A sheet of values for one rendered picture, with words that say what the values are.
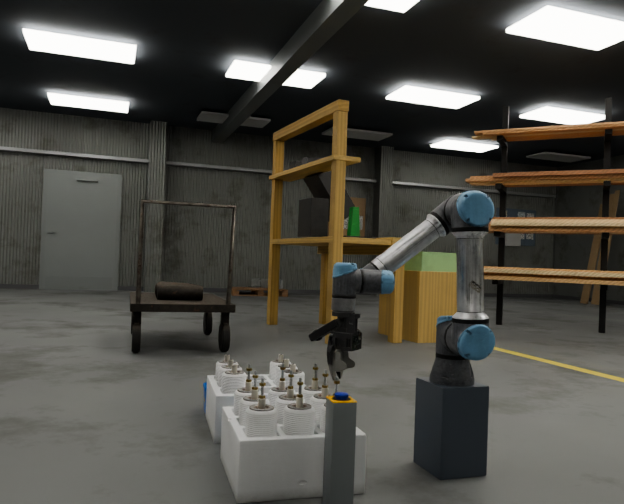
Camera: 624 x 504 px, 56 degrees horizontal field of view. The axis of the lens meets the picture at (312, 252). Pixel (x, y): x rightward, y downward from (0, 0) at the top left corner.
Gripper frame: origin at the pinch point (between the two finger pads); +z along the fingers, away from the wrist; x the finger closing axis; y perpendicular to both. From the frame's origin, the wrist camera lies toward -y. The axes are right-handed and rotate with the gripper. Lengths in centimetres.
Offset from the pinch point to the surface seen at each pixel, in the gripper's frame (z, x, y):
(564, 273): -31, 524, -6
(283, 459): 22.7, -18.5, -6.0
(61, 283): 24, 510, -847
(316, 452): 21.2, -11.2, 0.8
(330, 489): 27.1, -19.6, 10.6
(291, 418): 12.0, -13.4, -7.0
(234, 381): 12, 16, -53
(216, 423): 27, 9, -55
